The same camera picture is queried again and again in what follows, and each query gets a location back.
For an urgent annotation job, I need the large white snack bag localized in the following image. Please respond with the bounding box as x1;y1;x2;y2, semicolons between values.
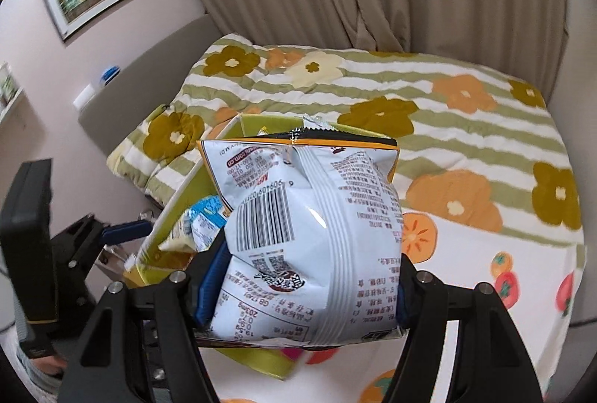
196;125;404;348

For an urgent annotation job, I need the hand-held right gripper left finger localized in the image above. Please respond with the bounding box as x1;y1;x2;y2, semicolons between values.
56;237;229;403

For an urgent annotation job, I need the blue and white snack packet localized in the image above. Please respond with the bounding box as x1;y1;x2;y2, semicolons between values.
187;195;230;253

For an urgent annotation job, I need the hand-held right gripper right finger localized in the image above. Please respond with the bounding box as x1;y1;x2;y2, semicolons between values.
392;254;544;403

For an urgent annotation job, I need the white wall box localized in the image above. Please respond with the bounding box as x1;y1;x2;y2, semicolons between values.
72;86;98;110

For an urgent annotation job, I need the floral striped blanket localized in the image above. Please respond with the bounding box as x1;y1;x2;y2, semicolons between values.
106;34;589;403

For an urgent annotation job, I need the green-lined cardboard box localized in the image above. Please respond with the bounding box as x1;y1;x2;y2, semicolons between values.
124;113;397;381

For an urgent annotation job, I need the cream snack packet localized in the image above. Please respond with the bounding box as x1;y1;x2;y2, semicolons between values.
157;215;197;255

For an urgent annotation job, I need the grey headboard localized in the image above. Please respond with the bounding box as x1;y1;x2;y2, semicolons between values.
77;13;221;162

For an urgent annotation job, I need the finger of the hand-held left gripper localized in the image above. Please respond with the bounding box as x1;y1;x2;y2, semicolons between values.
100;219;154;246

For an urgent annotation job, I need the person's left hand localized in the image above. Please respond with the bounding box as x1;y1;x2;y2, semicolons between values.
28;354;65;379

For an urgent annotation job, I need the silver snack packet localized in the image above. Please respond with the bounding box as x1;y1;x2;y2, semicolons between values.
302;114;337;132

